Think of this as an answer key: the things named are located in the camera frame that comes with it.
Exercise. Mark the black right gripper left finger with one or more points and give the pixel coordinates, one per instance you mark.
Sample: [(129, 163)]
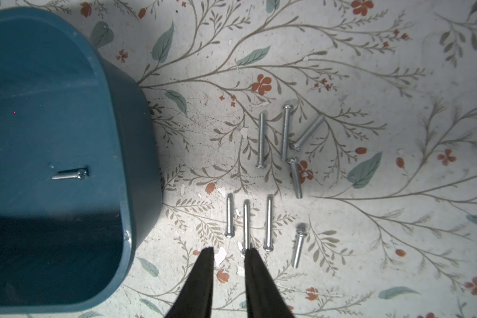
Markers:
[(196, 296)]

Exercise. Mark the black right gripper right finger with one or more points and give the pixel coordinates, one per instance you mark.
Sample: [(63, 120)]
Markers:
[(262, 296)]

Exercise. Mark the silver screw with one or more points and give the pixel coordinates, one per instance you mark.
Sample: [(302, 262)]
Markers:
[(268, 244), (246, 226), (230, 230), (300, 236), (261, 140), (293, 162), (286, 131), (78, 174), (308, 132)]

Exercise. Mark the teal plastic tray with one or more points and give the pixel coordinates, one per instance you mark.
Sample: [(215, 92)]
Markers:
[(67, 245)]

